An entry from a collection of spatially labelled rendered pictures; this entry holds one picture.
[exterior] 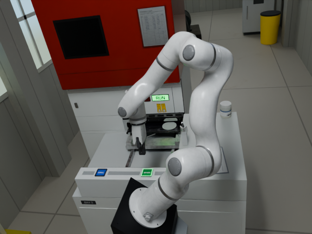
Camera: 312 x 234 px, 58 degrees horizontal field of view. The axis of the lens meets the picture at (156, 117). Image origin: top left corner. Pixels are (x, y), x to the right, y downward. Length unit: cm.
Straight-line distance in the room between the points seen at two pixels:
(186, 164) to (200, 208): 66
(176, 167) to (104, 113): 118
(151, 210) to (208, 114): 48
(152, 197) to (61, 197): 192
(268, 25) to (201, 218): 478
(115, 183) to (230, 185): 59
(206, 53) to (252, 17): 569
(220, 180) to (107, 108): 99
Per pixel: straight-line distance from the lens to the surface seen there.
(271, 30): 600
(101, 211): 176
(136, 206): 128
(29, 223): 296
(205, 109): 99
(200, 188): 148
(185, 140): 163
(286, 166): 300
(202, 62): 96
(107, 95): 198
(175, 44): 110
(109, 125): 212
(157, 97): 190
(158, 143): 184
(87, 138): 226
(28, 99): 283
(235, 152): 159
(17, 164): 301
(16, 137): 299
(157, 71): 117
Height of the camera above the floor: 197
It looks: 31 degrees down
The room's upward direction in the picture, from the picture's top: 10 degrees counter-clockwise
